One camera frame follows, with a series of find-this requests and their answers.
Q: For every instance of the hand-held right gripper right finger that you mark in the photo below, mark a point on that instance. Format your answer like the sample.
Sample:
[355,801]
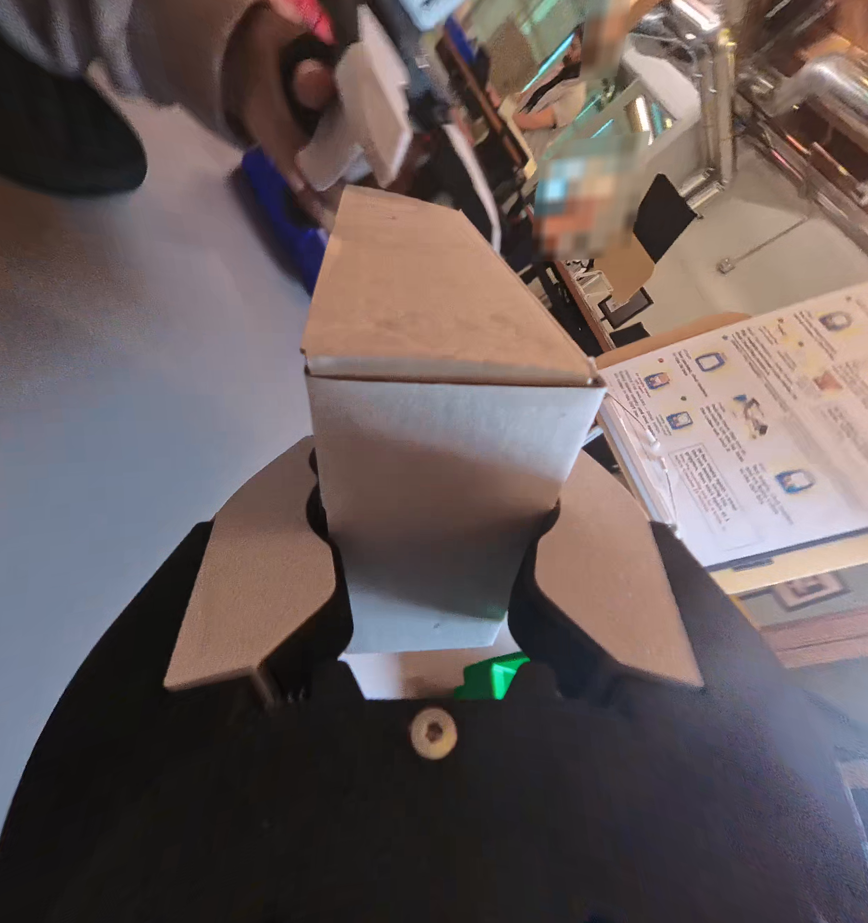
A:
[607,562]

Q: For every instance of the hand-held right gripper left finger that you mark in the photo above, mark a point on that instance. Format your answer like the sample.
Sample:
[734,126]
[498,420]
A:
[260,562]

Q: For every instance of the small grey cardboard box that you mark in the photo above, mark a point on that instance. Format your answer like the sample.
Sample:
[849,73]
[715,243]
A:
[434,324]

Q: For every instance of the person's left forearm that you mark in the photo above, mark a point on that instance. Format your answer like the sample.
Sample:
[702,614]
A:
[116,36]

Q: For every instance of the person's left hand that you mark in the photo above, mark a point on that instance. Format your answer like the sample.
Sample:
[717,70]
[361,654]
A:
[260,108]

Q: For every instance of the blue plastic bin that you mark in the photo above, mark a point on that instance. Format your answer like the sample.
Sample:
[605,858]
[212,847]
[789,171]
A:
[289,223]

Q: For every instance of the green plastic bin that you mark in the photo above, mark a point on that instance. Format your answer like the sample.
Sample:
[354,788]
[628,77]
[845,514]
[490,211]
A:
[491,678]

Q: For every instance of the printed instruction sheet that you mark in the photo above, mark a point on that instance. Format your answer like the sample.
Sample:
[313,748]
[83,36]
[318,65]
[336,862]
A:
[765,432]

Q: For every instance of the person's dark clothing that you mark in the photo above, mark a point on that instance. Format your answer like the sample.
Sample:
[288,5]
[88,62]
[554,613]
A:
[37,122]

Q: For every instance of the silver ventilation duct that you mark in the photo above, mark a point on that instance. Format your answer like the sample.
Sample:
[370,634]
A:
[830,79]

